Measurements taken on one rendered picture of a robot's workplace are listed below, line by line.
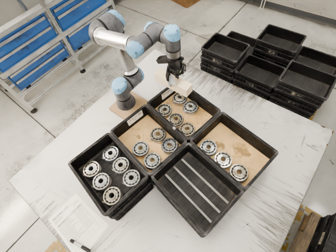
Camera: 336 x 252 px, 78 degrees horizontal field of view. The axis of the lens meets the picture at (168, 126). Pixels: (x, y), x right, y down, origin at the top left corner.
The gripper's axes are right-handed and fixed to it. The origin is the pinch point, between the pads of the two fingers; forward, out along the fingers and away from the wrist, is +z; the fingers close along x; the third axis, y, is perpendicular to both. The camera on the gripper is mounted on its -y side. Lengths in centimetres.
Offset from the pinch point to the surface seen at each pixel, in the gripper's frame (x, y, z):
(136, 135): -33.4, -7.1, 26.4
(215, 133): -2.4, 33.7, 26.2
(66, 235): -104, -3, 39
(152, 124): -20.6, -4.3, 26.4
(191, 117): -1.3, 14.4, 26.3
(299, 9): 287, 11, 99
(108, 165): -59, -7, 27
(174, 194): -49, 36, 26
